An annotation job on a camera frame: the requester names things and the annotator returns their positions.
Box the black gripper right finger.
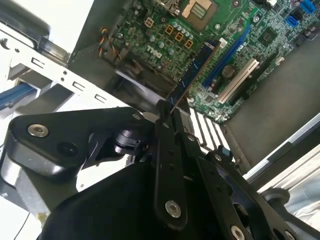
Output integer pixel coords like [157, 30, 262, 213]
[171, 107, 311, 240]

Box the dark RAM stick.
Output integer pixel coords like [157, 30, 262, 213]
[166, 39, 222, 113]

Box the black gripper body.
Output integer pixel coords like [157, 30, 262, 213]
[37, 161, 221, 240]

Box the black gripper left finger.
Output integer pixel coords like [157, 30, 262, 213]
[4, 99, 189, 230]

